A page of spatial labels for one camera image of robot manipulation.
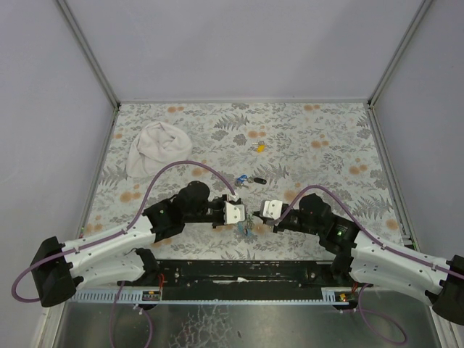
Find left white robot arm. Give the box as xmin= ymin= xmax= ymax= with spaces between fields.
xmin=31 ymin=181 xmax=241 ymax=307

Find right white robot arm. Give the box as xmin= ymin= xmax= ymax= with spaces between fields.
xmin=254 ymin=194 xmax=463 ymax=325

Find black tag key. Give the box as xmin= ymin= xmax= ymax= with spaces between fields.
xmin=252 ymin=177 xmax=267 ymax=185

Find blue tag key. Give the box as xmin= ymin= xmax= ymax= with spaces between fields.
xmin=235 ymin=175 xmax=249 ymax=189

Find floral table mat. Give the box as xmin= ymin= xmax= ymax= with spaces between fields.
xmin=82 ymin=102 xmax=406 ymax=244

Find yellow tag key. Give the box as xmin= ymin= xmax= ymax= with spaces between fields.
xmin=252 ymin=141 xmax=266 ymax=153

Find white crumpled cloth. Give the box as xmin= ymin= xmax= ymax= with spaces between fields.
xmin=126 ymin=121 xmax=193 ymax=178

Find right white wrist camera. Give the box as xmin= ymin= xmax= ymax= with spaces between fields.
xmin=259 ymin=199 xmax=283 ymax=220

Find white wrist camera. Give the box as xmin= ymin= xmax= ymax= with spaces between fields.
xmin=259 ymin=199 xmax=283 ymax=220
xmin=223 ymin=194 xmax=247 ymax=225

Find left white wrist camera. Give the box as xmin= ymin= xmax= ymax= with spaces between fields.
xmin=223 ymin=194 xmax=247 ymax=225

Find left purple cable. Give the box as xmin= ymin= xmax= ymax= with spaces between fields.
xmin=11 ymin=159 xmax=236 ymax=302

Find purple cable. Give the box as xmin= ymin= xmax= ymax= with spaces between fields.
xmin=275 ymin=184 xmax=464 ymax=344
xmin=11 ymin=159 xmax=236 ymax=302

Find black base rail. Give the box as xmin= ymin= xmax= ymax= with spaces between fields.
xmin=125 ymin=260 xmax=355 ymax=302

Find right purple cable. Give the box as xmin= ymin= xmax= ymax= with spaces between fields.
xmin=275 ymin=184 xmax=464 ymax=344

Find aluminium frame profiles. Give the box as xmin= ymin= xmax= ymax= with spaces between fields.
xmin=36 ymin=0 xmax=464 ymax=348

